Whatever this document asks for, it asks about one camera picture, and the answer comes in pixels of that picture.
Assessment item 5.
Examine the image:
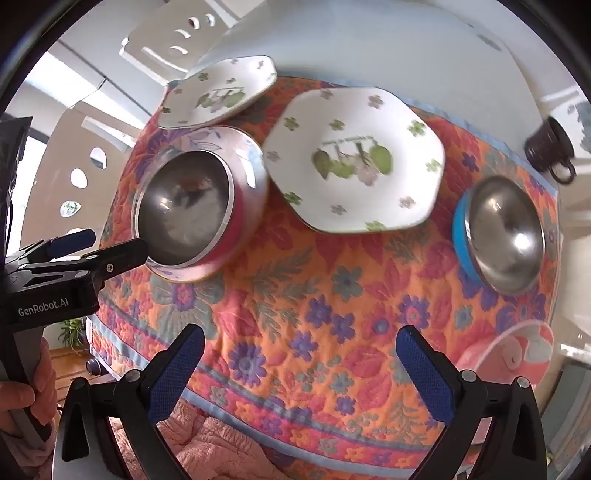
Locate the white dining chair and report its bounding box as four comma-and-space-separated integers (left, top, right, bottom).
540, 85, 591, 153
121, 0, 259, 75
37, 102, 153, 250

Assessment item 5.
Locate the pink cartoon bowl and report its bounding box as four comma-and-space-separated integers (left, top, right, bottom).
455, 320, 555, 444

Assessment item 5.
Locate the person's left hand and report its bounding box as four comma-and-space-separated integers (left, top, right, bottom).
0, 338, 60, 437

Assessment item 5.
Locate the blue steel bowl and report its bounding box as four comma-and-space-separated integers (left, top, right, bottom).
452, 175, 559, 296

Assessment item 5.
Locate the orange floral quilted tablecloth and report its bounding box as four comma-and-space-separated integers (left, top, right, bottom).
85, 76, 566, 480

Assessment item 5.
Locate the white floral plate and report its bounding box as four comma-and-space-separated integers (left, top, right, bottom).
262, 87, 446, 234
157, 55, 278, 130

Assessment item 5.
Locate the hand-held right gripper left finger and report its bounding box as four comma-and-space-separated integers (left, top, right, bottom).
55, 324, 206, 480

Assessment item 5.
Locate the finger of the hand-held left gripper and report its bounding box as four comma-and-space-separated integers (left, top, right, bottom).
8, 228, 98, 268
7, 237, 150, 288

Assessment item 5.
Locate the green potted plant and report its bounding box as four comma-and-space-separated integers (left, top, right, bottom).
60, 316, 88, 357

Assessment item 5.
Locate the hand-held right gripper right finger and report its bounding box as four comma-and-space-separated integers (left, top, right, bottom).
396, 324, 548, 480

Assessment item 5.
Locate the dark brown cup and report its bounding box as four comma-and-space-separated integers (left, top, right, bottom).
524, 116, 578, 183

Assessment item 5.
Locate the pink fuzzy blanket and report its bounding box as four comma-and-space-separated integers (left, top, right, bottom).
106, 399, 287, 480

